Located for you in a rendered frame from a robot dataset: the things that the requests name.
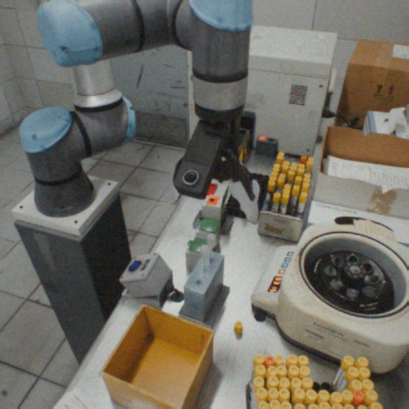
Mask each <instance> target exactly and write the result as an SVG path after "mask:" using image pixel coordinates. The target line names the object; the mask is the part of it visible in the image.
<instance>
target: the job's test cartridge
mask: <svg viewBox="0 0 409 409"><path fill-rule="evenodd" d="M222 198H223V197H222V196H219V195H214V194H210V196H207V197H206V199H205V200H204V203H203V205H202V216H204V217H209V218H213V219H216V220H220V219H221V217H222V215H223V213H224V211H225V204H224V205H223V207H222V208H221V207H220V206H221V203H222Z"/></svg>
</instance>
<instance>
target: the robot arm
mask: <svg viewBox="0 0 409 409"><path fill-rule="evenodd" d="M27 1H28V3H29V4H31V5H32V6H33V7H34V8H35V10H36V11H37V23H38V28H39V32H40V35H41V37H42V40H43V43H44V44H45V48H46V49H47V52H48V54H49V56H50V57H51V59H52V60H53V61H54V62H56V63H57V64H58V65H60V66H61V67H63V68H70V67H71V69H72V73H73V76H74V80H75V82H76V86H77V90H78V94H77V96H76V97H75V99H74V100H73V103H74V106H75V110H73V111H68V110H67V109H65V108H62V107H57V106H55V107H54V108H52V107H49V108H44V109H40V110H36V111H35V112H33V113H31V114H30V115H28V116H27V117H26V118H25V119H24V120H23V122H22V123H21V124H20V127H19V135H20V138H21V141H22V147H23V149H24V151H25V152H26V157H27V159H28V161H29V166H30V169H31V172H32V174H33V177H34V180H35V187H34V203H35V205H36V208H37V211H38V212H40V213H41V214H43V215H46V216H49V217H68V216H71V215H76V214H78V213H82V212H84V211H85V210H87V209H88V208H89V207H90V206H91V204H92V203H93V201H94V199H95V190H94V186H93V183H92V182H91V181H90V179H89V177H88V176H87V174H86V173H85V172H84V170H83V168H82V164H81V160H84V159H87V158H89V157H91V156H93V155H96V154H99V153H101V152H105V151H111V150H113V149H119V148H120V147H121V146H122V145H124V144H127V143H129V142H131V140H132V139H133V138H134V136H135V132H136V117H135V113H134V110H132V105H131V103H130V102H129V101H128V100H127V99H126V98H125V97H123V96H122V93H121V92H120V91H118V90H117V89H115V88H114V85H113V80H112V75H111V71H110V62H109V58H115V57H119V56H124V55H128V54H132V53H135V52H141V51H144V50H148V49H153V48H157V47H163V46H167V45H176V46H178V47H182V48H184V49H187V50H189V51H192V73H193V75H191V76H190V80H191V81H192V82H193V100H194V114H196V115H197V116H198V117H200V118H202V119H200V120H199V121H198V122H197V124H196V126H195V129H194V133H193V135H192V138H191V140H190V142H189V144H188V146H187V148H186V151H185V153H184V155H183V156H182V159H181V160H180V161H179V162H178V163H177V165H176V167H175V172H174V176H173V188H172V195H173V202H174V203H177V202H178V201H179V199H180V198H181V195H184V196H188V197H192V198H194V199H198V200H203V199H205V198H206V196H207V193H208V191H209V188H210V185H211V183H212V181H213V179H216V180H218V181H219V183H222V182H223V181H226V180H228V179H230V178H232V180H233V184H232V185H231V187H230V189H229V192H230V194H231V195H232V196H233V197H234V198H235V199H236V200H237V201H238V202H239V203H240V207H241V210H242V211H243V212H244V213H245V214H246V220H247V221H249V222H251V223H252V224H254V225H256V224H257V217H258V210H257V198H258V193H259V186H258V183H257V180H253V179H252V176H251V174H250V172H249V170H248V169H247V168H246V167H245V166H244V165H242V164H244V163H245V162H246V160H247V158H248V152H249V142H250V132H251V130H247V129H242V128H241V127H240V124H241V116H242V115H243V114H244V110H245V103H246V98H247V87H248V76H249V72H248V67H249V60H248V57H249V45H250V34H251V25H252V24H253V12H252V1H253V0H27ZM242 132H244V133H245V135H243V134H240V133H242ZM246 143H247V144H246ZM243 148H244V149H243ZM242 150H243V161H242V164H241V163H240V161H239V158H240V155H241V153H242Z"/></svg>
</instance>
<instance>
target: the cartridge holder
mask: <svg viewBox="0 0 409 409"><path fill-rule="evenodd" d="M204 219H205V217H204V216H202V210H200V211H199V212H198V214H197V216H196V217H195V219H194V221H193V226H194V227H198V222H199V220H204ZM219 221H220V233H221V234H225V235H227V234H228V232H229V229H230V227H231V225H232V223H233V221H234V217H233V216H230V215H226V210H225V211H224V213H223V215H222V217H221V219H220V220H219Z"/></svg>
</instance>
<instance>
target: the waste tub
mask: <svg viewBox="0 0 409 409"><path fill-rule="evenodd" d="M214 335H215V330H212V329H209V328H206V327H205V326H202V325H199V324H197V323H194V322H191V321H189V320H186V319H184V318H181V317H178V316H175V315H173V314H171V313H168V312H166V311H163V310H160V309H156V308H154V307H150V306H147V305H144V304H143V305H142V306H141V307H140V309H139V310H138V312H137V313H136V315H135V317H134V318H133V320H132V321H131V323H130V325H129V326H128V329H127V330H126V331H125V332H124V334H123V335H122V337H121V339H120V341H119V342H118V344H117V345H116V347H115V348H114V349H113V350H112V352H111V353H110V356H109V359H108V360H107V361H106V362H105V364H104V365H103V366H102V368H101V369H100V371H99V375H101V376H102V379H103V381H104V383H105V385H106V387H107V389H108V392H109V395H110V399H111V400H112V401H113V402H114V403H116V404H118V405H123V406H125V407H127V408H129V409H193V408H194V404H195V401H196V399H197V397H198V394H199V393H200V391H201V389H202V387H203V384H204V382H205V378H206V376H207V374H208V373H209V371H210V368H211V366H212V363H213V361H214Z"/></svg>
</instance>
